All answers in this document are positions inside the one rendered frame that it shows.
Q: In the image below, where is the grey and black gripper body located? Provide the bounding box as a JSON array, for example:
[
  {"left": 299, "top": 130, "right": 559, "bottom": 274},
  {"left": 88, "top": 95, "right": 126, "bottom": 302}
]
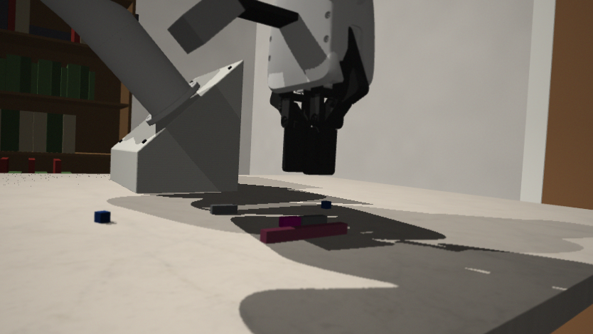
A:
[{"left": 267, "top": 0, "right": 375, "bottom": 95}]

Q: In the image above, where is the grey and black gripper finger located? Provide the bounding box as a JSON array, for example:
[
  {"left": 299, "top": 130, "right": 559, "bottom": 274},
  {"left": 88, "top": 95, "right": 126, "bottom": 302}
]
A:
[
  {"left": 270, "top": 90, "right": 311, "bottom": 173},
  {"left": 302, "top": 26, "right": 369, "bottom": 176}
]

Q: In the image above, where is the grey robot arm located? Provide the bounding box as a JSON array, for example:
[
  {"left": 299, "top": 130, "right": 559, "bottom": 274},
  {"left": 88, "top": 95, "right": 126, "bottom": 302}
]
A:
[{"left": 41, "top": 0, "right": 299, "bottom": 124}]

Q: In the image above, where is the pink rod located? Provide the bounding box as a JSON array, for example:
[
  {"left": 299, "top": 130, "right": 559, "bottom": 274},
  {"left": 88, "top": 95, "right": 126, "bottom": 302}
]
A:
[{"left": 260, "top": 222, "right": 348, "bottom": 244}]

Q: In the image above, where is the magenta rectangular block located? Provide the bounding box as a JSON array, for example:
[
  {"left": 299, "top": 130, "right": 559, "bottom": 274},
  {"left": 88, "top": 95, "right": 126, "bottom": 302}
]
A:
[{"left": 279, "top": 216, "right": 301, "bottom": 227}]

